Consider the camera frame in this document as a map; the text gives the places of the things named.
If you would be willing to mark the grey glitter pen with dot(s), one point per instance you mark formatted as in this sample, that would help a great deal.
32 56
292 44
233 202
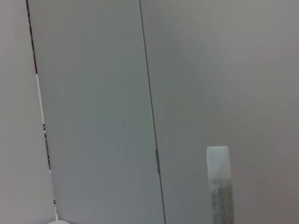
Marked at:
219 186

